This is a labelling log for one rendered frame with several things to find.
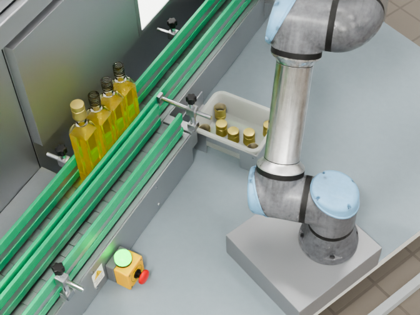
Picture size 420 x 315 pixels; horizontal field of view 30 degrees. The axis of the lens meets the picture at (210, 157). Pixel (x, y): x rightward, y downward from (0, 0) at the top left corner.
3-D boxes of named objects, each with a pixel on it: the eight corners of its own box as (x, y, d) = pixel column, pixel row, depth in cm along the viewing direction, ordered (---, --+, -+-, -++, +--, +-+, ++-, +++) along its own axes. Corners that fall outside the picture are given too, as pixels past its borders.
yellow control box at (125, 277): (123, 260, 209) (119, 244, 203) (147, 271, 206) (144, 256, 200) (108, 280, 205) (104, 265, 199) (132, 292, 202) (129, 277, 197)
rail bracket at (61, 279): (68, 287, 190) (58, 257, 179) (93, 300, 187) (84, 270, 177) (58, 300, 187) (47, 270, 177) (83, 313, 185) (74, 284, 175)
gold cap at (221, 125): (229, 130, 234) (229, 120, 230) (224, 139, 232) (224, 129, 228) (219, 127, 235) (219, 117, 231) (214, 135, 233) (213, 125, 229)
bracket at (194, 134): (170, 129, 229) (169, 112, 223) (199, 140, 226) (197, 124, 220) (164, 137, 227) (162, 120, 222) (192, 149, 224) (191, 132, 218)
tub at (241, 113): (217, 107, 242) (217, 87, 235) (283, 133, 234) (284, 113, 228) (189, 145, 232) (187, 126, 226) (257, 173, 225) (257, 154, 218)
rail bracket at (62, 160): (57, 167, 213) (47, 134, 203) (78, 176, 211) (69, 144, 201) (49, 177, 211) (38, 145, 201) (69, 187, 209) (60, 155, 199)
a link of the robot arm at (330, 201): (352, 243, 188) (359, 212, 178) (297, 233, 191) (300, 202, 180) (359, 202, 195) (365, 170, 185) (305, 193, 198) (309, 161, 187)
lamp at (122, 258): (120, 250, 202) (119, 244, 199) (135, 257, 200) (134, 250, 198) (111, 263, 199) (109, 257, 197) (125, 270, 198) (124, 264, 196)
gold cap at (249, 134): (257, 139, 231) (257, 129, 228) (251, 147, 229) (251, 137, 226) (246, 135, 232) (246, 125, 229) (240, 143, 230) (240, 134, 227)
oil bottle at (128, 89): (127, 122, 222) (117, 68, 206) (143, 129, 220) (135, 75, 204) (115, 135, 219) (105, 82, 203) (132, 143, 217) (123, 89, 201)
